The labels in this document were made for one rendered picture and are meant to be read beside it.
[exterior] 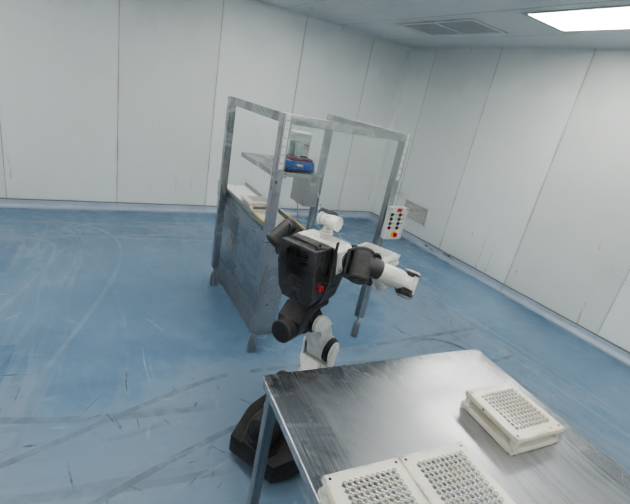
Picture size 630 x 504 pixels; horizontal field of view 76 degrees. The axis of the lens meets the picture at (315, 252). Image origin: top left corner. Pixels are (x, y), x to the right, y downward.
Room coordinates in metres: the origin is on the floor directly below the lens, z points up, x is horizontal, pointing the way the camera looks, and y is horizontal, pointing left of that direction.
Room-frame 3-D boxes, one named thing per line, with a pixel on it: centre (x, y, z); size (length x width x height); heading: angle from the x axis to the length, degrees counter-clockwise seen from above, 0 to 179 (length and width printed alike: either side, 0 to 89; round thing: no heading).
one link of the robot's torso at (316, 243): (1.75, 0.00, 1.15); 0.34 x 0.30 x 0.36; 59
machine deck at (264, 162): (2.98, 0.38, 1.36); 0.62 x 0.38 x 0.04; 32
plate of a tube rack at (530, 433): (1.24, -0.83, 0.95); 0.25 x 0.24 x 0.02; 118
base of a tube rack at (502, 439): (1.24, -0.83, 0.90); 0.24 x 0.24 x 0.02; 28
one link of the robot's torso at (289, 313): (1.73, 0.01, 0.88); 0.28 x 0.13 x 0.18; 149
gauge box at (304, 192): (2.88, 0.16, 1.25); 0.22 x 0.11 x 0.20; 32
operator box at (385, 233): (3.10, -0.56, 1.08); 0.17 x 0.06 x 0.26; 122
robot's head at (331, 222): (1.80, -0.04, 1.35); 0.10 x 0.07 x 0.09; 59
